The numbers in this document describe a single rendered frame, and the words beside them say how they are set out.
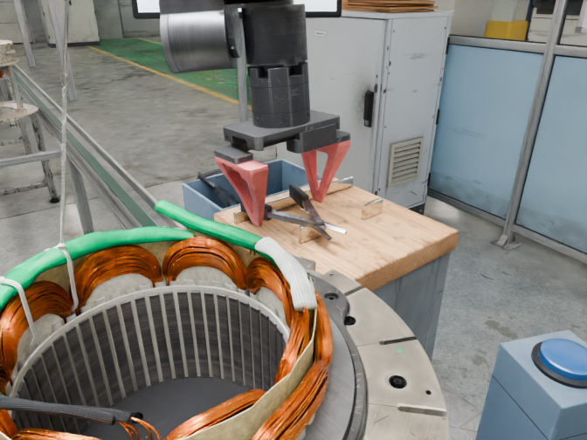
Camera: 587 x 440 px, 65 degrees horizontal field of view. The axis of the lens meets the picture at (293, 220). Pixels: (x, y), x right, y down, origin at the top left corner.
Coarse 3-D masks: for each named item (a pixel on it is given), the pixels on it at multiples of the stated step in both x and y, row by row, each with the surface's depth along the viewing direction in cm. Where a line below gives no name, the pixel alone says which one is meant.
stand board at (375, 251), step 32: (288, 192) 59; (352, 192) 59; (288, 224) 51; (352, 224) 51; (384, 224) 51; (416, 224) 51; (320, 256) 45; (352, 256) 45; (384, 256) 45; (416, 256) 46
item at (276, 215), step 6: (276, 210) 48; (270, 216) 48; (276, 216) 48; (282, 216) 47; (288, 216) 47; (294, 216) 47; (288, 222) 47; (294, 222) 47; (300, 222) 46; (306, 222) 46; (312, 222) 46
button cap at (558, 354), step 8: (544, 344) 37; (552, 344) 37; (560, 344) 37; (568, 344) 37; (576, 344) 37; (544, 352) 36; (552, 352) 36; (560, 352) 36; (568, 352) 36; (576, 352) 36; (584, 352) 36; (544, 360) 36; (552, 360) 35; (560, 360) 35; (568, 360) 35; (576, 360) 35; (584, 360) 35; (552, 368) 35; (560, 368) 35; (568, 368) 34; (576, 368) 34; (584, 368) 34; (568, 376) 35; (576, 376) 34; (584, 376) 34
